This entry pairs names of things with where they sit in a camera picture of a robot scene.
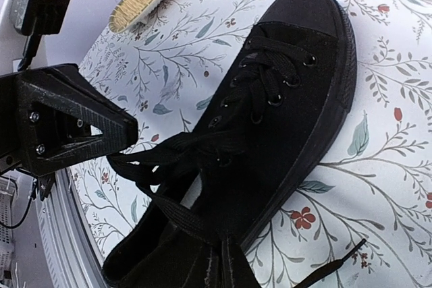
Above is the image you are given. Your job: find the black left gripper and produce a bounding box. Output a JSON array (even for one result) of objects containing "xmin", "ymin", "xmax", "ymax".
[{"xmin": 1, "ymin": 63, "xmax": 138, "ymax": 176}]

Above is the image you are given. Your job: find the floral tablecloth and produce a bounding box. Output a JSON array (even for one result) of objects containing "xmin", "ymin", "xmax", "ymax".
[{"xmin": 69, "ymin": 0, "xmax": 432, "ymax": 288}]

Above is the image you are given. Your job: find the black shoe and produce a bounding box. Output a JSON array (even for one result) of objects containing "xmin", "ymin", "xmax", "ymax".
[{"xmin": 101, "ymin": 0, "xmax": 358, "ymax": 288}]

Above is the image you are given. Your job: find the front aluminium rail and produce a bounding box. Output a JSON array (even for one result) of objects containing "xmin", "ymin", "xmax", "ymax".
[{"xmin": 36, "ymin": 169, "xmax": 107, "ymax": 287}]

